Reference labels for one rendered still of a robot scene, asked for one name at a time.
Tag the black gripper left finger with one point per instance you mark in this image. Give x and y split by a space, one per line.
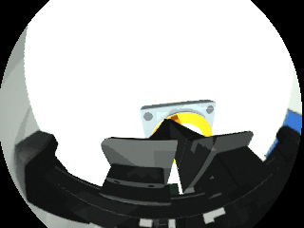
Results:
158 150

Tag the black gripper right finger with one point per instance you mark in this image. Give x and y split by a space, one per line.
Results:
195 151

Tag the yellow round plate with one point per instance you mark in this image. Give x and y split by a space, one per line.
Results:
190 119

